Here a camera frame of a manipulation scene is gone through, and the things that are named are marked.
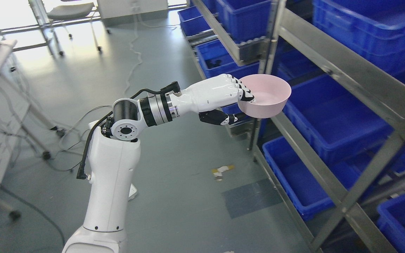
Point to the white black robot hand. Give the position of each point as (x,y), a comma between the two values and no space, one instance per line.
(206,96)

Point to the pink plastic bowl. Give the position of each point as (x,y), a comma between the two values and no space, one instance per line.
(271,94)

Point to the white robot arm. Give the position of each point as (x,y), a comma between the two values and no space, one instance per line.
(111,155)

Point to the steel shelf rack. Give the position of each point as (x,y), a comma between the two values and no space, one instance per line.
(340,167)

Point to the yellow floor debris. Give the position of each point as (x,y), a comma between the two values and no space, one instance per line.
(218,172)

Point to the office chair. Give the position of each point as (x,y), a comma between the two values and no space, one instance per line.
(67,12)

